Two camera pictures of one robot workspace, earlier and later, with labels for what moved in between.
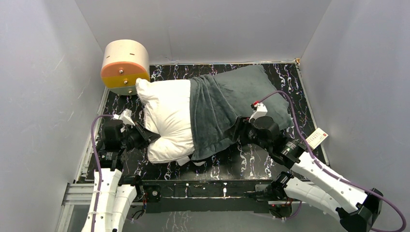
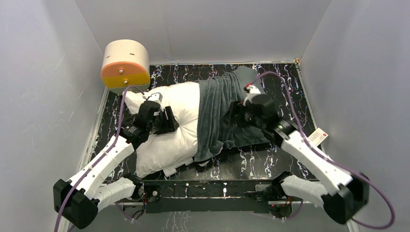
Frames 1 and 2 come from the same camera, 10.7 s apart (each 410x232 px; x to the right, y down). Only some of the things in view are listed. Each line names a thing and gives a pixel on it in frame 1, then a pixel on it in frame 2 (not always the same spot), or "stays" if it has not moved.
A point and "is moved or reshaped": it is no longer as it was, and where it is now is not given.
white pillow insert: [168, 108] is moved or reshaped
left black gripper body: [143, 133] -> [168, 120]
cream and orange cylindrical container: [124, 61] stays
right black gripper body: [248, 134] -> [246, 118]
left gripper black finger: [148, 135] -> [168, 123]
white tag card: [317, 137] stays
